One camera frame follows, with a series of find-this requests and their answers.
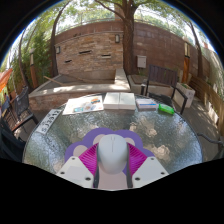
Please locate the concrete raised planter bed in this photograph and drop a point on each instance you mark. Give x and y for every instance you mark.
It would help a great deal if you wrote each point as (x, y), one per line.
(76, 88)

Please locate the white book with blue stripe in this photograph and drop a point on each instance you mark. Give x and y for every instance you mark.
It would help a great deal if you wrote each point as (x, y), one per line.
(146, 104)

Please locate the white computer mouse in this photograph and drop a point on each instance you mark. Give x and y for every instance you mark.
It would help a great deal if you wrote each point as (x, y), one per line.
(112, 153)

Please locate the orange canopy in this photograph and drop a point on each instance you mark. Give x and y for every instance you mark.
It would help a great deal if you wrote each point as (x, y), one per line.
(4, 79)

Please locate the wooden slat fence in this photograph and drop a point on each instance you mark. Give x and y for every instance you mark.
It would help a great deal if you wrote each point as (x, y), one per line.
(208, 96)

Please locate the white planter box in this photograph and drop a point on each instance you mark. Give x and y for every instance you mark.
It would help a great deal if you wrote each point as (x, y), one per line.
(186, 92)

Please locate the wall lamp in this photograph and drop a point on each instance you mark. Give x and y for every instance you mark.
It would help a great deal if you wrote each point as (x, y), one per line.
(117, 38)
(58, 50)

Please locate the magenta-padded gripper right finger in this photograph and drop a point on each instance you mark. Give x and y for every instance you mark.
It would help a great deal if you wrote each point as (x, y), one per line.
(150, 171)

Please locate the white open book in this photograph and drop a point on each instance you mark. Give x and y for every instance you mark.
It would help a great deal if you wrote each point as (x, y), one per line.
(119, 100)

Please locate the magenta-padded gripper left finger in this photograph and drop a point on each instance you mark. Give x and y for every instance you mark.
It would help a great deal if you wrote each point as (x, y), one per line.
(75, 171)

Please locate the purple bear-shaped mouse pad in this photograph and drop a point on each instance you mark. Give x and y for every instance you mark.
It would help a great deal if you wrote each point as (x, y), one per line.
(87, 137)

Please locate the white label strip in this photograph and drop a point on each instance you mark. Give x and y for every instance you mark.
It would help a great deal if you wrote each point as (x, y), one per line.
(48, 122)

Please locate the green small box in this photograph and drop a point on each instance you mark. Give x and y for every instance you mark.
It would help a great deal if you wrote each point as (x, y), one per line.
(166, 109)

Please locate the printed paper leaflet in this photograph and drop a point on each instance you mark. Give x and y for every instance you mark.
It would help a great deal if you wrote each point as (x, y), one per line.
(83, 105)

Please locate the dark wooden armchair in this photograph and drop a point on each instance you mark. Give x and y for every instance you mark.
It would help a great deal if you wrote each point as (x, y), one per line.
(162, 76)

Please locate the black metal chair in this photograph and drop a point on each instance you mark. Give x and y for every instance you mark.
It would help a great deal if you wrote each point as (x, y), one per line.
(19, 106)

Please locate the grey wall utility box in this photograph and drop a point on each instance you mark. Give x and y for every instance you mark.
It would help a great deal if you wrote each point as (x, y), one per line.
(141, 61)

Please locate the large tree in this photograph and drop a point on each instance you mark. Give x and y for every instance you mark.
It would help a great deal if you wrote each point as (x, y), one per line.
(128, 40)

